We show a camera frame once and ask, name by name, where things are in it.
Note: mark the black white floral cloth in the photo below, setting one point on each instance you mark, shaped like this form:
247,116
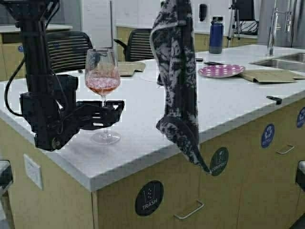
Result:
172,45

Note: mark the recycle drawer metal handle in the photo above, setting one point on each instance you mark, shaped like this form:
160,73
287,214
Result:
285,150

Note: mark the black pen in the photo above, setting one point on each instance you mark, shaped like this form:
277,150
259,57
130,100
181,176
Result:
212,63

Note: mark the left black mesh chair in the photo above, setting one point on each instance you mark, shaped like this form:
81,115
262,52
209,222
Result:
68,50

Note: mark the purple polka dot plate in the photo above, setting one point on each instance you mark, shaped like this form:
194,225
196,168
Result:
221,71

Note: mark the wine glass with rosé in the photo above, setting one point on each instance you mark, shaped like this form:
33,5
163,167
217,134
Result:
101,71

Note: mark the blue recycle sticker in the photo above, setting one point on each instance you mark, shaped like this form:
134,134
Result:
267,135

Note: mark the black wall soap dispenser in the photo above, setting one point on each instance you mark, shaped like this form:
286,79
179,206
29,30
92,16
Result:
202,12

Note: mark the flat cardboard piece left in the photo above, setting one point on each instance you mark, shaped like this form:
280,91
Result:
127,69

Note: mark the right black mesh chair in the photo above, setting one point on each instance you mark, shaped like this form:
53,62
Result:
138,47

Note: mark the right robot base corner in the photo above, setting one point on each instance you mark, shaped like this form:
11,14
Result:
300,175

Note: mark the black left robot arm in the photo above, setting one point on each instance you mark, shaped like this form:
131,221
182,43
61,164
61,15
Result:
31,16

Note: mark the camera tripod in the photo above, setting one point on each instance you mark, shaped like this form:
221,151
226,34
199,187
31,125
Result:
234,25

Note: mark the island chrome faucet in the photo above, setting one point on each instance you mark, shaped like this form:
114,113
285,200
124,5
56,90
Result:
274,24

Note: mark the black trash sticker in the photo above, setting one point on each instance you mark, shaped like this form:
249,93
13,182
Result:
149,198

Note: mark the island side outlet plate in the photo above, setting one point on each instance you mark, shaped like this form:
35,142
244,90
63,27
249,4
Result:
33,171

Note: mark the blue water bottle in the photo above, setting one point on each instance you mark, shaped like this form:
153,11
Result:
216,35

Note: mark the island stainless sink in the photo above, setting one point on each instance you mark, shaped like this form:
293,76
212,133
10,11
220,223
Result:
292,62

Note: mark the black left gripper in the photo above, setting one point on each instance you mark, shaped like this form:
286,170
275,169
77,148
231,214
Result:
54,114

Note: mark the small black clip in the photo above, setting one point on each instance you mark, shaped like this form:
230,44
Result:
278,101

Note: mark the island cabinet body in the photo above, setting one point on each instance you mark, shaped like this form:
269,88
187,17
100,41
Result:
256,190

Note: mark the black compost sticker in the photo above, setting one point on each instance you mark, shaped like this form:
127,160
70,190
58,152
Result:
219,161

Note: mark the black mesh chair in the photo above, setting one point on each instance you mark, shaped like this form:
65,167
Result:
68,50
138,47

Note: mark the trash drawer metal handle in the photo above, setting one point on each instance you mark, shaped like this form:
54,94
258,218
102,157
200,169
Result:
190,211

